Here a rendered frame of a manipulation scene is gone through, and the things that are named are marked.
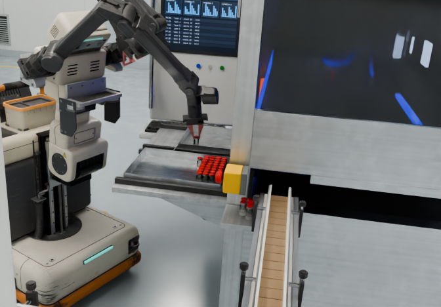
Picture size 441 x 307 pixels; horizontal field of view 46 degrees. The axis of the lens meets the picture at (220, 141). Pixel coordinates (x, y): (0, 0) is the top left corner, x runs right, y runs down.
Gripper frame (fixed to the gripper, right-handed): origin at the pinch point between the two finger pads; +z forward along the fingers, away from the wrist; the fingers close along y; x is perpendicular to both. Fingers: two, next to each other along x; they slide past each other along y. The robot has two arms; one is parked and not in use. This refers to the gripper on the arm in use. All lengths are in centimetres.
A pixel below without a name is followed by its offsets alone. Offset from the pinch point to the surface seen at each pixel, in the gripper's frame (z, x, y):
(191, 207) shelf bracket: 13.5, -37.0, -4.1
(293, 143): -15, -55, 29
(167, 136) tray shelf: 3.3, 13.6, -12.3
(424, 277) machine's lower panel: 32, -65, 70
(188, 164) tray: 4.4, -18.9, -4.3
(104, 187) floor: 84, 144, -66
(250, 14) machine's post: -55, -51, 17
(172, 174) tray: 3.9, -27.9, -10.1
